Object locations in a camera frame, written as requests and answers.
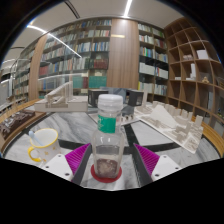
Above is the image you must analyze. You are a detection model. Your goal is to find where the clear plastic bottle green label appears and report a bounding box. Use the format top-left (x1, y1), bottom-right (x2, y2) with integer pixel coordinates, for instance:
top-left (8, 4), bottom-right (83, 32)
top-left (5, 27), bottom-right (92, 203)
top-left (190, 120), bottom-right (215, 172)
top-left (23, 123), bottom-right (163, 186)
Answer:
top-left (91, 93), bottom-right (125, 179)

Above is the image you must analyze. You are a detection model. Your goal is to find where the straight ceiling light strip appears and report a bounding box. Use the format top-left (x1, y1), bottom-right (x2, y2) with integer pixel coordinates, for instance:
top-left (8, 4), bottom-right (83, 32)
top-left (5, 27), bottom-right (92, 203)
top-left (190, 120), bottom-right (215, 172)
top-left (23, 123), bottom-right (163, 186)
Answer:
top-left (123, 0), bottom-right (133, 18)

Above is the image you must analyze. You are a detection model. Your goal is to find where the flat round red coaster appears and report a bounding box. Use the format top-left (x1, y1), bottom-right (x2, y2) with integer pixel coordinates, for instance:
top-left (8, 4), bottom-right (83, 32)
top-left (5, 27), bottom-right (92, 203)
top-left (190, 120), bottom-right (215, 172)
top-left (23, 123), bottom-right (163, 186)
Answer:
top-left (90, 163), bottom-right (123, 184)

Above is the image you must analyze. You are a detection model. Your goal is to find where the wooden cubby shelf unit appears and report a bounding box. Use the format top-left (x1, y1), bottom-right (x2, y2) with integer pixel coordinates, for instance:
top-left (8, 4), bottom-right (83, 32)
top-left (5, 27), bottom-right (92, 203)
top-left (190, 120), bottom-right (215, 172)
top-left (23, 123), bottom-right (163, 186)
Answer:
top-left (164, 17), bottom-right (224, 128)

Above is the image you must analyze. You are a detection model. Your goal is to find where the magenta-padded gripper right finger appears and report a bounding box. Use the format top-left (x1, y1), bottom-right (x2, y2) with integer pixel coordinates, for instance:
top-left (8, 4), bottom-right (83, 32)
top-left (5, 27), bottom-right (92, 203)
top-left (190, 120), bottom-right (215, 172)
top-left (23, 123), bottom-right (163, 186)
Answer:
top-left (132, 143), bottom-right (183, 186)

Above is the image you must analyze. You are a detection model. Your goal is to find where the light blue spoon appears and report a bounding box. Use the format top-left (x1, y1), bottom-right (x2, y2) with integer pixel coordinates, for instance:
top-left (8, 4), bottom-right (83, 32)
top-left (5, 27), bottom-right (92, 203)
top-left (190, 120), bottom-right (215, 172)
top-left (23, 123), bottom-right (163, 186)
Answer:
top-left (28, 130), bottom-right (44, 148)

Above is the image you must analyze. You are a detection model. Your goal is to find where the white terrain architectural model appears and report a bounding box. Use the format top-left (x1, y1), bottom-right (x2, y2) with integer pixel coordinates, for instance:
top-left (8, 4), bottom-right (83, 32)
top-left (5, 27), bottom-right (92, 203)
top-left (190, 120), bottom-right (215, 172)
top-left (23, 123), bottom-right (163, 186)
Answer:
top-left (134, 100), bottom-right (204, 155)

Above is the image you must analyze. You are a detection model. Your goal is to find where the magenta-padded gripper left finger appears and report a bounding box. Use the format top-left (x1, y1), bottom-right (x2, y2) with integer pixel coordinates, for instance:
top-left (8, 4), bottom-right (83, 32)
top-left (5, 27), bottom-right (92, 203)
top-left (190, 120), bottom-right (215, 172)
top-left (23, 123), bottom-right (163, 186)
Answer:
top-left (43, 143), bottom-right (93, 185)

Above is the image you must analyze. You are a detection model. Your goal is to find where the wide bookshelf full of books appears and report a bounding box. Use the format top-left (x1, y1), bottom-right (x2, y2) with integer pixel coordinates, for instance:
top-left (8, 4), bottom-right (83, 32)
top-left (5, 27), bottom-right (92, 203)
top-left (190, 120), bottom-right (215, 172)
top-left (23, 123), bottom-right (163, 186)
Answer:
top-left (13, 19), bottom-right (113, 101)

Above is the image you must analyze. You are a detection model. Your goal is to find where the beige ramp architectural model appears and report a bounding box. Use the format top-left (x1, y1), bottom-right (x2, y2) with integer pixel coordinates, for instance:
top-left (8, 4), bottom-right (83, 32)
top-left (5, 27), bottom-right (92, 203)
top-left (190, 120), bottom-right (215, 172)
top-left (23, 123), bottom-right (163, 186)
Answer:
top-left (34, 80), bottom-right (89, 113)

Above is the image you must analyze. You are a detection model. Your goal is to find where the narrow bookshelf full of books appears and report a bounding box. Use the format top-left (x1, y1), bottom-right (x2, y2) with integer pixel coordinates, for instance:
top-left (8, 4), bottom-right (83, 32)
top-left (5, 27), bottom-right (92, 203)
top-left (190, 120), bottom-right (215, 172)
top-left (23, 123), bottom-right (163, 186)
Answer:
top-left (137, 22), bottom-right (169, 98)

